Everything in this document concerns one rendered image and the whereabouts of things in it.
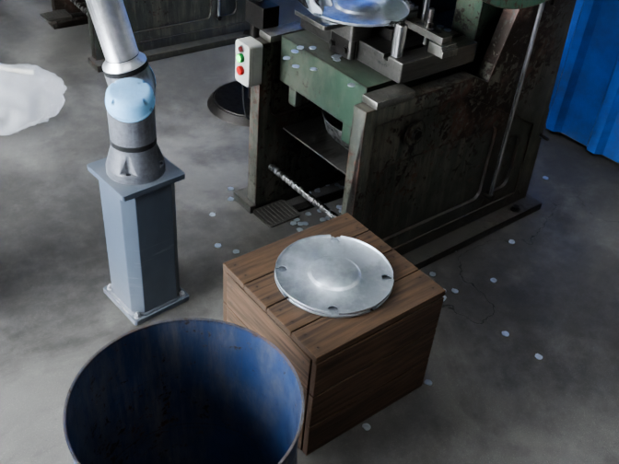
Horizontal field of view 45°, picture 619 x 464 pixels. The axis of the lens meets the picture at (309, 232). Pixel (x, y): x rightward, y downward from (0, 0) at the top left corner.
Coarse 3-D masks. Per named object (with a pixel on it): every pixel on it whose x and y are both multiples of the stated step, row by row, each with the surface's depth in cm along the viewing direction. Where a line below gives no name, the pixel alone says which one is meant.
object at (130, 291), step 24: (96, 168) 192; (168, 168) 194; (120, 192) 184; (144, 192) 187; (168, 192) 194; (120, 216) 192; (144, 216) 193; (168, 216) 199; (120, 240) 198; (144, 240) 197; (168, 240) 203; (120, 264) 205; (144, 264) 202; (168, 264) 208; (120, 288) 212; (144, 288) 206; (168, 288) 213; (144, 312) 212
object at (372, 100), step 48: (576, 0) 224; (384, 96) 195; (432, 96) 205; (480, 96) 220; (528, 96) 236; (384, 144) 204; (432, 144) 218; (480, 144) 237; (528, 144) 253; (384, 192) 218; (432, 192) 235; (480, 192) 252; (384, 240) 230; (432, 240) 247
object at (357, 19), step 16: (336, 0) 208; (352, 0) 208; (368, 0) 209; (384, 0) 211; (400, 0) 212; (336, 16) 199; (352, 16) 200; (368, 16) 201; (384, 16) 202; (400, 16) 203
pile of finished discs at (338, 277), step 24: (312, 240) 189; (336, 240) 191; (360, 240) 190; (288, 264) 181; (312, 264) 181; (336, 264) 181; (360, 264) 183; (384, 264) 184; (288, 288) 174; (312, 288) 175; (336, 288) 175; (360, 288) 176; (384, 288) 177; (312, 312) 169; (336, 312) 169; (360, 312) 171
